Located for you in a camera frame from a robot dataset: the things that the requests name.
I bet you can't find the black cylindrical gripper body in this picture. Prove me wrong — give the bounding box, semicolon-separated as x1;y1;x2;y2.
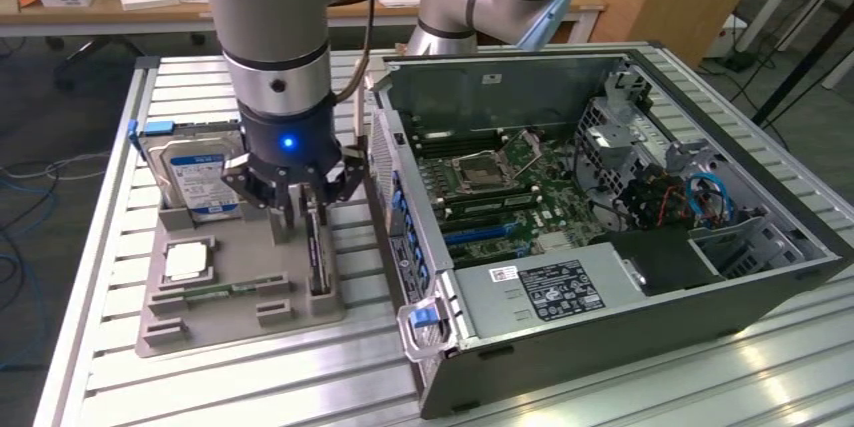
238;95;344;184

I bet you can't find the green graphics card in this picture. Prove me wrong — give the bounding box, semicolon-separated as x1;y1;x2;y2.
303;196;334;298

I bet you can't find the hard disk with blue caddy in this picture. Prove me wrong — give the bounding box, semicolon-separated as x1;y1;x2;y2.
124;117;250;224

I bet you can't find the black RAM slot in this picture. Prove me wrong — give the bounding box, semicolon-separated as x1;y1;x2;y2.
443;203;547;222
412;131;501;145
415;136;502;150
436;191;541;210
411;126;499;140
416;141;505;155
432;185;538;204
439;197;543;216

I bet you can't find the silver CPU chip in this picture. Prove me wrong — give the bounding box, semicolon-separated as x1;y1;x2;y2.
162;241;212;283

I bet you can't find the CPU socket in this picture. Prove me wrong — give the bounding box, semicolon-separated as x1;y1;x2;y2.
450;151;514;192

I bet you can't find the long black expansion slot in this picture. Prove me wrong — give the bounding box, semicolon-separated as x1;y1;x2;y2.
436;215;522;233

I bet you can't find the green RAM stick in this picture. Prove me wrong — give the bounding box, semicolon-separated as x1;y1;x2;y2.
180;282;260;301

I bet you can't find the blue expansion slot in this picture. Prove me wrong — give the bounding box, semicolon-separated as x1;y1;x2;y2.
442;223;530;244

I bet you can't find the metal socket cover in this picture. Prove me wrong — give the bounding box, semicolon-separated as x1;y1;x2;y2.
498;127;546;159

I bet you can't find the grey parts rack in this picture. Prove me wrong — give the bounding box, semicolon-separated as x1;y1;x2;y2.
132;186;350;361

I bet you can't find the green motherboard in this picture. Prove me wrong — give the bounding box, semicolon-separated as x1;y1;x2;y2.
410;124;602;271

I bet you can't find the silver chipset heatsink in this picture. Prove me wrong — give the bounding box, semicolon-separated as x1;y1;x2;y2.
533;233;577;254

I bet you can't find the black chair base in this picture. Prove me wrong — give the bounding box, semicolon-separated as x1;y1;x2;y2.
45;34;147;93

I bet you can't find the grey power supply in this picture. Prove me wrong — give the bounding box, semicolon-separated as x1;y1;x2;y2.
439;241;653;343

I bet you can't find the wooden desk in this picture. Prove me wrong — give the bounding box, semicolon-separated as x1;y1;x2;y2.
0;0;609;56

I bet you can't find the perforated metal disk bay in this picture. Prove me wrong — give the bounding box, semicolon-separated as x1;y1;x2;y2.
577;69;669;198

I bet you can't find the black plastic shroud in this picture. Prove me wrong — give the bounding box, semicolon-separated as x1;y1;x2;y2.
591;223;726;297

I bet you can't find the black open PC case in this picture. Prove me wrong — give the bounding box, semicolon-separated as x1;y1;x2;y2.
363;44;847;421

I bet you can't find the grey open disk bay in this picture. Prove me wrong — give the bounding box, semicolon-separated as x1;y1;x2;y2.
686;206;806;281

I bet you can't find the white small cabinet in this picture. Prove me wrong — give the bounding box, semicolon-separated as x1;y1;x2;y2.
699;11;754;66

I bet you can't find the black stand leg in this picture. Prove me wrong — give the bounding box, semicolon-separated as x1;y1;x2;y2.
750;0;854;126

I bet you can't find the grey floor cable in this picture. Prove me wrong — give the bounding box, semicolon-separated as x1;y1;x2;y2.
0;150;108;183

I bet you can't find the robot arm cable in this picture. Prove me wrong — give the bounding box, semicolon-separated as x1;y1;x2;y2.
326;0;432;104

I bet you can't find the black wire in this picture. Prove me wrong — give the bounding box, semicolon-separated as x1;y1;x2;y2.
571;144;635;233

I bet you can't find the blue floor cable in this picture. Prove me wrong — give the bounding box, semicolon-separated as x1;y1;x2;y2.
0;161;65;373

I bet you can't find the red wire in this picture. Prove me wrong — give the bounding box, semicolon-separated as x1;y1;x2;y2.
657;181;690;228

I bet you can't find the blue wire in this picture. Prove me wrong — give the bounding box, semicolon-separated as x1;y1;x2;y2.
685;170;737;229

